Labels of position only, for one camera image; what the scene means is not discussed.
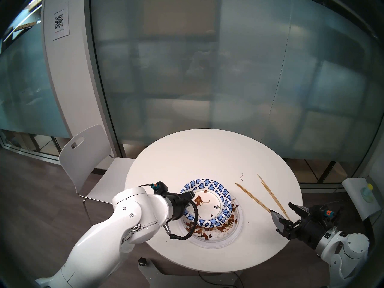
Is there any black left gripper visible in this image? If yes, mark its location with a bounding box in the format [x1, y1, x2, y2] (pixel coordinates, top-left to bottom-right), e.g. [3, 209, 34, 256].
[166, 190, 196, 223]

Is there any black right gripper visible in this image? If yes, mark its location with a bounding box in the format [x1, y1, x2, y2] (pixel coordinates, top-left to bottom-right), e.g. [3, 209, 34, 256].
[270, 202, 329, 251]

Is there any white paper plate with leftovers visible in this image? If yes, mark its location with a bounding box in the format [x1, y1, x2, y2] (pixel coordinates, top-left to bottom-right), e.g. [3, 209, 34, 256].
[181, 197, 243, 249]

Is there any wooden chopsticks pair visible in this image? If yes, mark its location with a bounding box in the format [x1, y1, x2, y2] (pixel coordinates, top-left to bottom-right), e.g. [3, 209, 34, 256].
[257, 173, 290, 220]
[261, 181, 291, 221]
[236, 182, 273, 212]

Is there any wooden chopstick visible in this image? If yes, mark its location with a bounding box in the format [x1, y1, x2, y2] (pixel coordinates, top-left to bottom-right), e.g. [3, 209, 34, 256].
[235, 183, 272, 213]

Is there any grey chair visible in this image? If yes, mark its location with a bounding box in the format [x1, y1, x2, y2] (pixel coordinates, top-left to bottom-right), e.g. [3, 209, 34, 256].
[342, 176, 384, 222]

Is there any yellow capped green bottle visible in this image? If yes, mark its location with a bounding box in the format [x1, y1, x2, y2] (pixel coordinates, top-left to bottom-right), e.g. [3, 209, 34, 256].
[361, 183, 374, 203]

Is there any white QR code sign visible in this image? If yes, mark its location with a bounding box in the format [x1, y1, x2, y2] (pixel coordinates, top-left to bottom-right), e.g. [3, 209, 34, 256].
[52, 1, 70, 41]

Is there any thick black left arm hose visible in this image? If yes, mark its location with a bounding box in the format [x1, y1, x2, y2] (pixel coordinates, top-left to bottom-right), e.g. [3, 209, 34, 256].
[163, 199, 199, 240]

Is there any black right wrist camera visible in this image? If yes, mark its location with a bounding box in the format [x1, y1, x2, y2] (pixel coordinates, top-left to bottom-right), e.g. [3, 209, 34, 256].
[310, 204, 335, 223]

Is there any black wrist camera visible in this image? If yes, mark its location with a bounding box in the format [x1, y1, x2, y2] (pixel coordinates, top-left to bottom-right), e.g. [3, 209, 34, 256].
[151, 181, 169, 195]
[310, 204, 335, 223]

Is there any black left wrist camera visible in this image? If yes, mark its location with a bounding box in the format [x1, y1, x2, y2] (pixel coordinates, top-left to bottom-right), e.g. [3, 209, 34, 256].
[151, 181, 169, 195]

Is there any black right camera cable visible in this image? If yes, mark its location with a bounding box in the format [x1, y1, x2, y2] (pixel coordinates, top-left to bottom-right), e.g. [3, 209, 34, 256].
[331, 206, 344, 231]

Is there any white chair with handle hole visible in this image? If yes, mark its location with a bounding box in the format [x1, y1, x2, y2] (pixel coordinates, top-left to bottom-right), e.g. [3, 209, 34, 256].
[58, 124, 135, 225]

